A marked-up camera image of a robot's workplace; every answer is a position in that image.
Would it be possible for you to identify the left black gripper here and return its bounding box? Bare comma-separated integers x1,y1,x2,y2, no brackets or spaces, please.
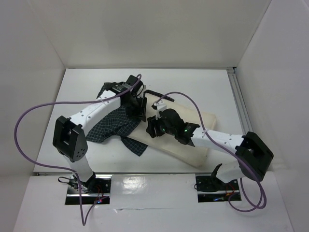
123,95,147,122

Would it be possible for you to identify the dark checked pillowcase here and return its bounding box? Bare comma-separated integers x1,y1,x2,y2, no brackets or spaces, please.
86,82,175,157

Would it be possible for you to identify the cream pillow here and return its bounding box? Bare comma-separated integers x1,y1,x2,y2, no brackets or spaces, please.
128,92,208,169

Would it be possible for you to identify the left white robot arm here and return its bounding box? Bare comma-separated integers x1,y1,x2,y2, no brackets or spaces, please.
53,74,147,193

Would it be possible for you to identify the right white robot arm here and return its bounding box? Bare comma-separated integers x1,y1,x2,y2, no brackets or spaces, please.
146,109,274,191

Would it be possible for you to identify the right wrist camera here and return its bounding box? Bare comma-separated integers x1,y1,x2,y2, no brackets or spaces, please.
152,100,167,119

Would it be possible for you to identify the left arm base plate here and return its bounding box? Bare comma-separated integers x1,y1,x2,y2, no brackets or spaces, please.
58,174,112,205

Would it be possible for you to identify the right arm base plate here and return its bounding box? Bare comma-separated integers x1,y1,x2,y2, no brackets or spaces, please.
194,174,241,203

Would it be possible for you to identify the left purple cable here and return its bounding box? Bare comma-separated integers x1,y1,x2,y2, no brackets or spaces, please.
14,73,143,225

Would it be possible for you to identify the aluminium rail frame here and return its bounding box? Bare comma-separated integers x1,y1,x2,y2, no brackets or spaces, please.
226,66,266,172

